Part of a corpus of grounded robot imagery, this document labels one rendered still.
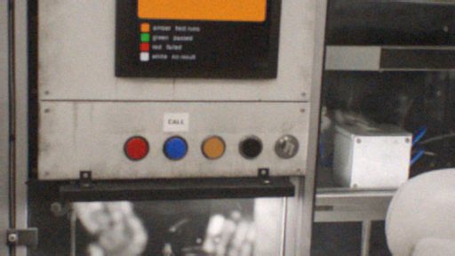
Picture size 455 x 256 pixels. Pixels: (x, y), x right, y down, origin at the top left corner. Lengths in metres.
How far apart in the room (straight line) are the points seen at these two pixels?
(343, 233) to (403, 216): 0.97
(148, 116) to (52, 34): 0.19
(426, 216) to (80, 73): 0.58
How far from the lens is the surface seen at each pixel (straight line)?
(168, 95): 1.35
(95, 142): 1.35
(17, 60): 1.33
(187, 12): 1.31
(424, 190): 1.02
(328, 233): 1.97
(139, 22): 1.30
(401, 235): 1.02
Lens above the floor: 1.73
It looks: 12 degrees down
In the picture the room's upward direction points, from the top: 3 degrees clockwise
